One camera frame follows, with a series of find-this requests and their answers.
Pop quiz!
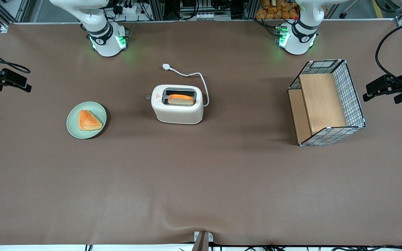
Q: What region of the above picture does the white power strip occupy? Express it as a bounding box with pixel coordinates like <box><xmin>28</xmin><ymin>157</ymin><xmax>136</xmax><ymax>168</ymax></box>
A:
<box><xmin>113</xmin><ymin>0</ymin><xmax>143</xmax><ymax>15</ymax></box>

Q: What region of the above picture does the white two-slot toaster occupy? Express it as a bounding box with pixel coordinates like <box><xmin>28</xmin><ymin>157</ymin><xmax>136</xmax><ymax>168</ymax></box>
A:
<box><xmin>146</xmin><ymin>84</ymin><xmax>204</xmax><ymax>125</ymax></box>

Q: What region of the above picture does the bag of bread rolls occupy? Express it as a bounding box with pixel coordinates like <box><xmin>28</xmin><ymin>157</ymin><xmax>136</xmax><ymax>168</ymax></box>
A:
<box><xmin>255</xmin><ymin>0</ymin><xmax>299</xmax><ymax>20</ymax></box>

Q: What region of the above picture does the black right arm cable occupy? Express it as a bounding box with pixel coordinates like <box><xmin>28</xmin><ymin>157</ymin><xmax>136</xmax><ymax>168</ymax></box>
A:
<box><xmin>0</xmin><ymin>42</ymin><xmax>31</xmax><ymax>74</ymax></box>

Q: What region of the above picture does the pale green round plate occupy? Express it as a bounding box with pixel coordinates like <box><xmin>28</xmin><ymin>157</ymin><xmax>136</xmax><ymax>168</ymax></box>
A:
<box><xmin>66</xmin><ymin>101</ymin><xmax>107</xmax><ymax>139</ymax></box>

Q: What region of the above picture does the white toaster power cord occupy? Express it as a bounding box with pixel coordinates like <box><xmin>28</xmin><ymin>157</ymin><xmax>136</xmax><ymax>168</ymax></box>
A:
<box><xmin>162</xmin><ymin>63</ymin><xmax>210</xmax><ymax>107</ymax></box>

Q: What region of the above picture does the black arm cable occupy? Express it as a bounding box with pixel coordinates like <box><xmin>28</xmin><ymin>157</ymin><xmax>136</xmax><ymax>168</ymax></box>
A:
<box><xmin>375</xmin><ymin>18</ymin><xmax>402</xmax><ymax>88</ymax></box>
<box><xmin>0</xmin><ymin>42</ymin><xmax>31</xmax><ymax>74</ymax></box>

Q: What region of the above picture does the toast bread slice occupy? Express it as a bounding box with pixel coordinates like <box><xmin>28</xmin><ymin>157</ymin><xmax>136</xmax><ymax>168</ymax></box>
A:
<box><xmin>167</xmin><ymin>94</ymin><xmax>194</xmax><ymax>106</ymax></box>

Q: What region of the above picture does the orange triangular pastry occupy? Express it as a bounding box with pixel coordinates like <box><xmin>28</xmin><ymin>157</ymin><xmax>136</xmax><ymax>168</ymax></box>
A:
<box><xmin>78</xmin><ymin>110</ymin><xmax>103</xmax><ymax>131</ymax></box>

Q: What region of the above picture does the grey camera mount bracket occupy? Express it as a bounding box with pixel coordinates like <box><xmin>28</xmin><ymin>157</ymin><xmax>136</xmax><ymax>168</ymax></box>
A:
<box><xmin>191</xmin><ymin>231</ymin><xmax>214</xmax><ymax>251</ymax></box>

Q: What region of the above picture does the wire basket with wooden shelf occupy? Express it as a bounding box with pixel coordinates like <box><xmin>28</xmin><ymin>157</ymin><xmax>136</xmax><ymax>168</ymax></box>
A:
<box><xmin>288</xmin><ymin>59</ymin><xmax>366</xmax><ymax>147</ymax></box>

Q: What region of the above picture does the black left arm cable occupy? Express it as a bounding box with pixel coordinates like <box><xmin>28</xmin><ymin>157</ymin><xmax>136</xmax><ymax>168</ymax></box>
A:
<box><xmin>375</xmin><ymin>18</ymin><xmax>402</xmax><ymax>88</ymax></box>

